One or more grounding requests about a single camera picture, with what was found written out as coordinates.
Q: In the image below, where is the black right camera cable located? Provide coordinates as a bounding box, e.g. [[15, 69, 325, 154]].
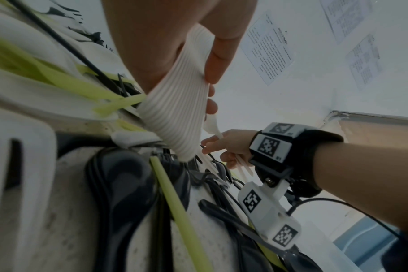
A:
[[287, 198, 408, 250]]

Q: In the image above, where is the person's left hand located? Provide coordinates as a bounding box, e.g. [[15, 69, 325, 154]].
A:
[[101, 0, 259, 115]]

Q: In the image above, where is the pile of black plastic forks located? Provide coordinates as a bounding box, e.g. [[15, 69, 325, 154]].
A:
[[9, 0, 326, 272]]

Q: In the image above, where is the black marker right wrist band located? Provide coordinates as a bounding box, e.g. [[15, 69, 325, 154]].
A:
[[249, 121, 344, 199]]

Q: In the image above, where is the white plastic fork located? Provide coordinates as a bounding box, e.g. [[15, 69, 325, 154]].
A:
[[203, 114, 255, 176]]

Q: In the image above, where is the person's right hand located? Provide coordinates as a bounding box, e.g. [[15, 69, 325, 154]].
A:
[[200, 129, 259, 169]]

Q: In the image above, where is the blue door panel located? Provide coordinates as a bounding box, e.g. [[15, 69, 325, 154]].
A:
[[333, 215, 404, 266]]

